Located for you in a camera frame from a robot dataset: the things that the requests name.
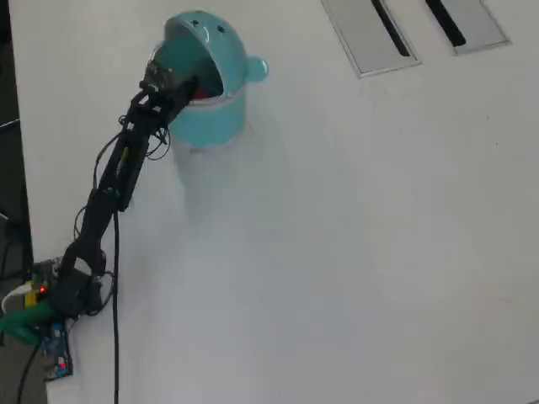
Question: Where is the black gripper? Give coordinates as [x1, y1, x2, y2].
[125, 75, 200, 130]

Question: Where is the teal whale-shaped bin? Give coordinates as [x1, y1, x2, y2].
[147, 11, 270, 155]

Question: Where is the green motor controller board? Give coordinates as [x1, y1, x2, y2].
[31, 258, 64, 295]

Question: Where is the green table clamp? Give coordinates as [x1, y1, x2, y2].
[0, 303, 55, 344]

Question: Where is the blue circuit board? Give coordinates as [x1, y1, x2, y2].
[40, 322, 73, 380]

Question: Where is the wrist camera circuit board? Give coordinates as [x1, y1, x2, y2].
[141, 58, 174, 92]

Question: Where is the grey table cable hatch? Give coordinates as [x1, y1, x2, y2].
[420, 0, 513, 57]
[321, 0, 423, 80]

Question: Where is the thick black camera cable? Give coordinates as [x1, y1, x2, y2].
[111, 210, 122, 404]

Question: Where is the white cable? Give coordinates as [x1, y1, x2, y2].
[0, 285, 34, 315]

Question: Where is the thin black power cable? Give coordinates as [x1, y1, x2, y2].
[16, 344, 41, 404]

